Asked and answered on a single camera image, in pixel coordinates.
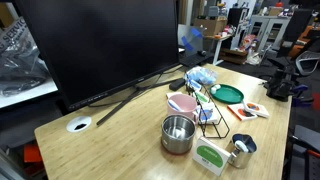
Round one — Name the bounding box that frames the orange box under table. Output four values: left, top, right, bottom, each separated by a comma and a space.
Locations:
23, 143, 44, 164

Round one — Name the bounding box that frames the white card with blue print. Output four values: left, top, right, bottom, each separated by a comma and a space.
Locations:
195, 101, 222, 126

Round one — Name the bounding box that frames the black clamp device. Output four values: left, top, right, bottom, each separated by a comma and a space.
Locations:
263, 68, 301, 103

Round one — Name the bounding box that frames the orange armchair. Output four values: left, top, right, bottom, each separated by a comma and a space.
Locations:
288, 25, 316, 59

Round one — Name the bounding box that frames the brown wooden crate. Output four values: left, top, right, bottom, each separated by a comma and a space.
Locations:
219, 47, 248, 65

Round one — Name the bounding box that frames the black plastic bag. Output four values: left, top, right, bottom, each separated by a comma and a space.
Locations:
0, 16, 51, 98

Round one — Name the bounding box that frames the orange square card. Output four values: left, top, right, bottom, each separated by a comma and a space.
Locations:
227, 103, 258, 122

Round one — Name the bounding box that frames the white card with green print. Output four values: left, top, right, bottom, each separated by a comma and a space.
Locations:
193, 90, 210, 104

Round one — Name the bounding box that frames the stainless steel tin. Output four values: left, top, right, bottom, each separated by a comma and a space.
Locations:
160, 114, 197, 155

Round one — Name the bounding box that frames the pink mug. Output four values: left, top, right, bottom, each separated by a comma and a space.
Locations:
166, 93, 199, 124

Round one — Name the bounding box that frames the cardboard box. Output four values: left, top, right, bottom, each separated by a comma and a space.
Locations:
193, 17, 228, 37

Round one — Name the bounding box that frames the white object in pitcher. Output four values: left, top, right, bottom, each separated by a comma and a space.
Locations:
234, 140, 250, 154

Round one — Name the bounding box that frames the clear panel with blue tape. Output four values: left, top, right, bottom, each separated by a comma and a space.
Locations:
181, 26, 204, 53

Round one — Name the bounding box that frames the white round cable grommet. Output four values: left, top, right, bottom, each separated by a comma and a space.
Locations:
65, 115, 93, 134

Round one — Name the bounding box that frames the white and blue utensil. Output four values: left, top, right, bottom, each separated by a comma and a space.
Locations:
168, 99, 184, 112

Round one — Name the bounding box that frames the blue plastic bag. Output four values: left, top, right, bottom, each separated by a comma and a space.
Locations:
183, 65, 218, 86

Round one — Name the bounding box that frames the small white object on plate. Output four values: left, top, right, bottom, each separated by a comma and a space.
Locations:
210, 84, 222, 95

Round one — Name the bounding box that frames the white card with orange circle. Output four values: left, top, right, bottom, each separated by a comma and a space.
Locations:
242, 100, 271, 119

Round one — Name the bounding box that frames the green plate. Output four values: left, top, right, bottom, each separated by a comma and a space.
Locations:
209, 83, 245, 105

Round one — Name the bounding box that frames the black power adapter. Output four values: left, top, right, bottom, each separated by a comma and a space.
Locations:
168, 78, 186, 92

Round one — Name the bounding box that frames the large black computer monitor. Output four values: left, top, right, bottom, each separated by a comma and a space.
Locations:
14, 0, 181, 112

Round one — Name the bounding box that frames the white box with green label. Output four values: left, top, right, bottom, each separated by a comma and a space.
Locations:
192, 135, 232, 177

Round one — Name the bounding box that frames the small blue and white packet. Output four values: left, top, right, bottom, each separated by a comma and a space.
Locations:
188, 79, 203, 93

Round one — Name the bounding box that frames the steel pitcher with blue inside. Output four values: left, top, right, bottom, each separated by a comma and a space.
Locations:
227, 133, 258, 169

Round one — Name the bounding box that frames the black keyboard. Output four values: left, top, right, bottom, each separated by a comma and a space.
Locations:
179, 51, 214, 68

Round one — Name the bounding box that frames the black wire rack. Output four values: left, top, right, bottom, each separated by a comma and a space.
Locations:
185, 83, 231, 139

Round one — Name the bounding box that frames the black monitor stand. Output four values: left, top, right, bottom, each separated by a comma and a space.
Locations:
95, 78, 186, 127

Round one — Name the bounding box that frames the white cabinet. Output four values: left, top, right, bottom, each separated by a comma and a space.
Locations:
248, 14, 291, 54

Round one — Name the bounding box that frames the grey mesh office chair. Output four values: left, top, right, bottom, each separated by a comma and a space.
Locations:
294, 49, 320, 78

